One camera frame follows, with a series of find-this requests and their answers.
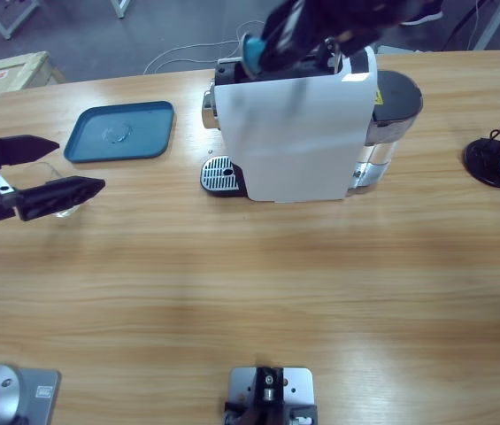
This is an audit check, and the thin white floor cable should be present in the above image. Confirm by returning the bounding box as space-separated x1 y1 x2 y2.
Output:
142 38 250 76

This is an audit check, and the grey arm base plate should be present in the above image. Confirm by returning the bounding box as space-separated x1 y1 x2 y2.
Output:
0 362 63 425

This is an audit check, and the teal coffee capsule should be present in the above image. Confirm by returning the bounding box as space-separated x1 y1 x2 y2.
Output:
241 31 271 79

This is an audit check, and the black white sneaker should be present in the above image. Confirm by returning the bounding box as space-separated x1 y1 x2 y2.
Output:
399 8 445 27

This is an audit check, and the white metal table frame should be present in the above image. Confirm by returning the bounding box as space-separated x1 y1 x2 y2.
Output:
110 0 135 19
0 0 41 41

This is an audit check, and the centre metal mount plate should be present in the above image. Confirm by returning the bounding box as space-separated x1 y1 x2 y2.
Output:
222 365 319 425

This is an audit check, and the white metal table leg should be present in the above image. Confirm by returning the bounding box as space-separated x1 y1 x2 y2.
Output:
472 0 500 52

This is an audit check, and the wooden crate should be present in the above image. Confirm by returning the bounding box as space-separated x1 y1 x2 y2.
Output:
0 50 68 93

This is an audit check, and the clear drinking glass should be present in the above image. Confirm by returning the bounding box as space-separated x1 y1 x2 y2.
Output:
32 161 85 219

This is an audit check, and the teal plastic tray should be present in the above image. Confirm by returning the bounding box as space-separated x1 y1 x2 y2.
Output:
62 100 175 165

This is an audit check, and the black desk lamp base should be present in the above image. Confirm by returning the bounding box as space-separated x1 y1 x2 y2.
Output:
462 88 500 189

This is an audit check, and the white capsule coffee machine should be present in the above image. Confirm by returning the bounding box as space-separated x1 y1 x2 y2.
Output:
199 43 424 205

